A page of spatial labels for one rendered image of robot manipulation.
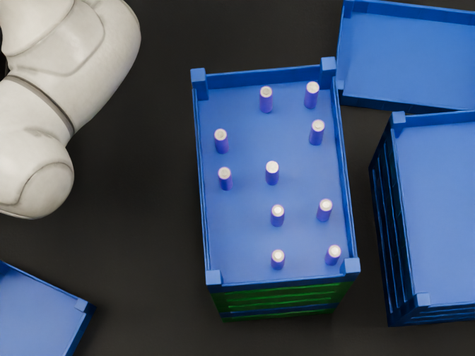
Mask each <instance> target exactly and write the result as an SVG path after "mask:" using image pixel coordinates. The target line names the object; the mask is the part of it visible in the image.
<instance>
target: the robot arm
mask: <svg viewBox="0 0 475 356"><path fill-rule="evenodd" d="M0 26H1V29H2V34H3V42H2V46H1V51H2V52H3V53H4V55H5V56H6V58H7V61H8V67H9V69H10V70H11V71H10V72H9V73H8V75H7V76H6V77H5V78H4V79H3V80H2V81H1V82H0V213H3V214H6V215H10V216H13V217H17V218H22V219H29V220H34V219H39V218H43V217H45V216H47V215H49V214H51V213H53V212H54V211H55V210H56V209H58V207H60V205H61V204H63V202H65V200H66V198H67V197H68V195H69V194H70V192H71V189H72V186H73V183H74V168H73V165H72V162H71V158H70V157H69V154H68V152H67V150H66V148H65V147H66V145H67V143H68V142H69V141H70V139H71V138H72V136H73V135H74V134H75V133H76V132H77V131H78V130H79V129H80V128H81V127H82V126H83V125H85V124H86V123H88V122H89V121H90V120H91V119H92V118H93V117H94V116H95V115H96V114H97V113H98V112H99V111H100V110H101V109H102V108H103V106H104V105H105V104H106V103H107V101H108V100H109V99H110V98H111V97H112V95H113V94H114V93H115V91H116V90H117V89H118V87H119V86H120V85H121V83H122V81H123V80H124V79H125V77H126V76H127V74H128V72H129V70H130V69H131V67H132V65H133V63H134V61H135V59H136V56H137V54H138V52H139V47H140V44H141V31H140V25H139V21H138V19H137V17H136V15H135V13H134V12H133V11H132V9H131V8H130V6H129V5H128V4H127V3H126V2H125V1H123V0H0Z"/></svg>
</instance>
